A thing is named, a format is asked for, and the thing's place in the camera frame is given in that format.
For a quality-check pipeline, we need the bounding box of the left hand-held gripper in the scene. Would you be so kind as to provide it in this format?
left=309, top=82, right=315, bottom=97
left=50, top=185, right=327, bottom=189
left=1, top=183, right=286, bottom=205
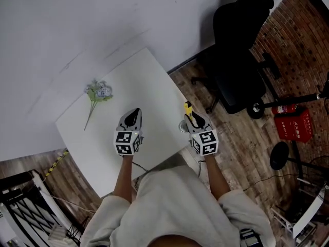
left=114, top=108, right=144, bottom=156

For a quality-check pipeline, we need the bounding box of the black coat rack stand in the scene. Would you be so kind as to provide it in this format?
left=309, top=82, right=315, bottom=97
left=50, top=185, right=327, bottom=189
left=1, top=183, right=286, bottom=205
left=246, top=72, right=329, bottom=120

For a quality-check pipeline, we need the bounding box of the white metal rack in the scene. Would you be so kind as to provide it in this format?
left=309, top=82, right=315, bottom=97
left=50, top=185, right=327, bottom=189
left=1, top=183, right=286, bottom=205
left=272, top=184, right=329, bottom=244

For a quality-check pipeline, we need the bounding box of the white cord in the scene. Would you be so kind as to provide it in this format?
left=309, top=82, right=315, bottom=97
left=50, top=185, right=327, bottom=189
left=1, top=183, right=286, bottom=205
left=48, top=194, right=98, bottom=214

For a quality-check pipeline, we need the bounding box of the red fire extinguisher box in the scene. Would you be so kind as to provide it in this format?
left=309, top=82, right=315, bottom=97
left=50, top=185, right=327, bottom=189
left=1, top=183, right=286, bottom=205
left=273, top=108, right=314, bottom=144

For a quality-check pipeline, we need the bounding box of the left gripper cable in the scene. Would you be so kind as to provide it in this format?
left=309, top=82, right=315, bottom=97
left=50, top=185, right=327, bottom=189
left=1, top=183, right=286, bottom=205
left=132, top=161, right=149, bottom=190

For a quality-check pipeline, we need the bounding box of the artificial flower bunch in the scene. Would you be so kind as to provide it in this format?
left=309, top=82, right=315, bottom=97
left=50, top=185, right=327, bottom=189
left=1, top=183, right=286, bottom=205
left=83, top=78, right=114, bottom=131

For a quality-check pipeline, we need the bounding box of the person's right forearm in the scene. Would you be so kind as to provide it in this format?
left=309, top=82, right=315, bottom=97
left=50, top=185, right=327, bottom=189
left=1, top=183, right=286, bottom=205
left=204, top=154, right=231, bottom=200

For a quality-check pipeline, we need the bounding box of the black floor cable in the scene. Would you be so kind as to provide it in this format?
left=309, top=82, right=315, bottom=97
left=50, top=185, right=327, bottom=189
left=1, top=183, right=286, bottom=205
left=243, top=173, right=299, bottom=192

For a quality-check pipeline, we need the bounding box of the person's left forearm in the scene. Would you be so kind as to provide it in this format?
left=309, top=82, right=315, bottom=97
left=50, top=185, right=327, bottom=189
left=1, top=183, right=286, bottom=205
left=113, top=154, right=135, bottom=204

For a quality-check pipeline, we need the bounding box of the yellow black striped tape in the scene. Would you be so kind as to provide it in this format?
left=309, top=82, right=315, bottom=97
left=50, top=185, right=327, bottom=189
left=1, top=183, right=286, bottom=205
left=45, top=149, right=69, bottom=179

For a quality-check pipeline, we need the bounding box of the red fire extinguisher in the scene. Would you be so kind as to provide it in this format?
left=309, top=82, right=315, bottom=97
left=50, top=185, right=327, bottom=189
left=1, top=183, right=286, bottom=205
left=271, top=103, right=300, bottom=115

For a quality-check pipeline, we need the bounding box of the black floor fan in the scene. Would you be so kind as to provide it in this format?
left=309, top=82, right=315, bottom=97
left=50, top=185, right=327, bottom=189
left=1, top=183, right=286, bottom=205
left=269, top=141, right=329, bottom=190

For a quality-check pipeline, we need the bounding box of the black office chair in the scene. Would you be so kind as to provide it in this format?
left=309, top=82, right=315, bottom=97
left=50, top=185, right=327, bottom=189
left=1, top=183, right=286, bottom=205
left=191, top=0, right=281, bottom=115

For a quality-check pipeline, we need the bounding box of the white table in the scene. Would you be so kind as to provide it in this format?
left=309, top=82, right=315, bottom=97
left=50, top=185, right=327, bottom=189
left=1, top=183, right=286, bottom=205
left=55, top=47, right=192, bottom=198

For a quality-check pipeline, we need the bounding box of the person's white sweatshirt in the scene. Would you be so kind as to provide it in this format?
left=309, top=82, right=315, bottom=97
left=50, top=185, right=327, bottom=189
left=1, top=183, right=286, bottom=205
left=79, top=165, right=277, bottom=247

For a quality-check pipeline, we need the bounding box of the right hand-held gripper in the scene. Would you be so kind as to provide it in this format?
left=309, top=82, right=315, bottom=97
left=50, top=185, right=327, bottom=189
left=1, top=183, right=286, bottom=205
left=184, top=111, right=219, bottom=156

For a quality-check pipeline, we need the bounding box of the black metal railing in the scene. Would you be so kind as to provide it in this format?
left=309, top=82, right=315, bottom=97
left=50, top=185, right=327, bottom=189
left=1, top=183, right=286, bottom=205
left=0, top=171, right=85, bottom=247

